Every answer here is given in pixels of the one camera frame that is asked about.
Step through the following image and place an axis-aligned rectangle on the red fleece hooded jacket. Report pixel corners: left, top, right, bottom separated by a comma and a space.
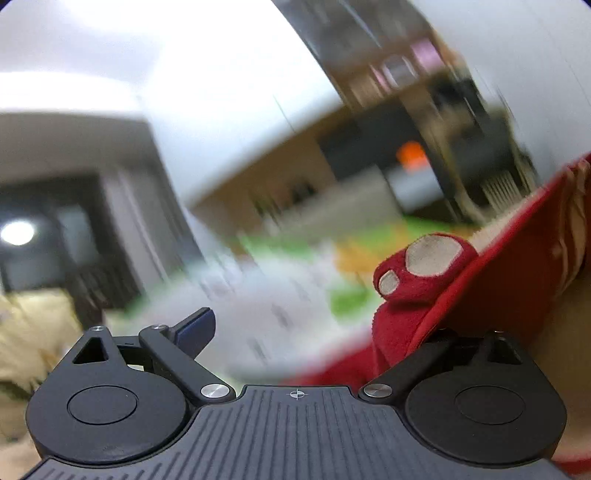
271, 157, 590, 479

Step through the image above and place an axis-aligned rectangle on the colourful cartoon play mat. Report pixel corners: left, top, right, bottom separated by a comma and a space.
105, 217, 473, 383

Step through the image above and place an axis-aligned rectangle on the cream plush toy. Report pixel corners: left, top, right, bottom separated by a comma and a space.
0, 289, 82, 443

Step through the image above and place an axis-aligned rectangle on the round ceiling lamp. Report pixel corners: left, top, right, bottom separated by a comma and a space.
0, 220, 36, 246

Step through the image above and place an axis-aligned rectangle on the orange object on desk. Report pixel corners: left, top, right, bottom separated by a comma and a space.
396, 141, 430, 172

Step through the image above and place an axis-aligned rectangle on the beige office chair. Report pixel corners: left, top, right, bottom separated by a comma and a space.
422, 79, 537, 225

